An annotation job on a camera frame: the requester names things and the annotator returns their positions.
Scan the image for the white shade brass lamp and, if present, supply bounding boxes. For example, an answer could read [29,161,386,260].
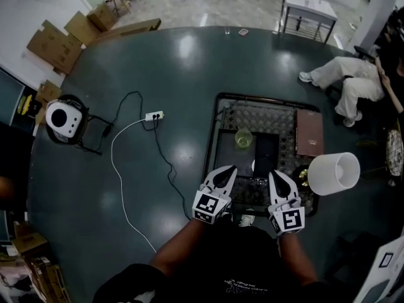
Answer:
[291,151,361,197]

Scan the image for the black metal chair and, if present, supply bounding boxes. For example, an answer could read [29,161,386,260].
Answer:
[45,93,113,156]

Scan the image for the glass of green liquid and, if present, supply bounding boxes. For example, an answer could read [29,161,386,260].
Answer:
[234,128,254,150]

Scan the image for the yellow round object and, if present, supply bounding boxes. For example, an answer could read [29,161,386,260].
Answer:
[16,94,34,115]

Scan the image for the dark square tray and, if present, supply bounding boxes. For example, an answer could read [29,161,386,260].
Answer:
[213,128,281,180]

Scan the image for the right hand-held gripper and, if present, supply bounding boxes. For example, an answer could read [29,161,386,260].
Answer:
[268,169,306,237]

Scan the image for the large flat cardboard sheet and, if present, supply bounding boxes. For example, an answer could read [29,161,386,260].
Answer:
[26,19,85,76]

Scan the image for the small brown cardboard box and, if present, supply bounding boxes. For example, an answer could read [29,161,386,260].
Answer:
[12,220,49,256]

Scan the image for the small open cardboard boxes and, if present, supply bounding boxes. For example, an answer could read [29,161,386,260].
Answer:
[33,79,62,126]

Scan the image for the round dark green rug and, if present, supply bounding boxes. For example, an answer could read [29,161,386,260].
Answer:
[27,26,404,303]

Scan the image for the black cable with adapter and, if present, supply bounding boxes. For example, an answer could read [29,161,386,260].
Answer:
[102,90,148,137]

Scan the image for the person's right white shoe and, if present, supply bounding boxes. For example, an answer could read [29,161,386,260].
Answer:
[238,214,256,228]

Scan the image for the white cable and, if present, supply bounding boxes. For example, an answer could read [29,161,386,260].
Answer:
[110,118,158,254]

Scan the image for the white metal-legged table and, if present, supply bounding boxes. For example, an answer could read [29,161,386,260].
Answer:
[278,0,339,45]

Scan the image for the round patterned gold side table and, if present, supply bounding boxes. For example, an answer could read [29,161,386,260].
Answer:
[358,128,404,182]

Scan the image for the black metal mesh table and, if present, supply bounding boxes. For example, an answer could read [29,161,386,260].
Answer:
[201,92,321,218]

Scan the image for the long black cable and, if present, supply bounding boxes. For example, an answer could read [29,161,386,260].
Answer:
[152,118,192,219]

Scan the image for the white box with printed tag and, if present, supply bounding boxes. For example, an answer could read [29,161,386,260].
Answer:
[351,238,404,303]

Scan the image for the person's left forearm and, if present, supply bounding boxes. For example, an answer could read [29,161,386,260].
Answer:
[149,218,206,278]

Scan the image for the closed brown cardboard box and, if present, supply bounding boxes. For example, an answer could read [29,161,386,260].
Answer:
[86,3,117,33]

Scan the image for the brown book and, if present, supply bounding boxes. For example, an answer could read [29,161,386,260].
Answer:
[295,109,324,158]

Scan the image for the person's right forearm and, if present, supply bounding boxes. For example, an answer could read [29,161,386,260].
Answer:
[277,232,318,287]

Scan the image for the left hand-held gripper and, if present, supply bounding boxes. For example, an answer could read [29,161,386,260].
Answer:
[191,165,238,225]

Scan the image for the folded flat cardboard sheet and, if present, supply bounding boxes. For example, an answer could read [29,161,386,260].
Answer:
[63,11,102,47]

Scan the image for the white rounded speaker device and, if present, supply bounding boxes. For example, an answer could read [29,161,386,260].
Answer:
[44,100,84,139]

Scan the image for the person's black shirt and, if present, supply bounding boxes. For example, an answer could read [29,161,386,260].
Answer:
[92,224,348,303]

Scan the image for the long cardboard plank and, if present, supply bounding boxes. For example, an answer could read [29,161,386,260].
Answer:
[94,18,162,41]

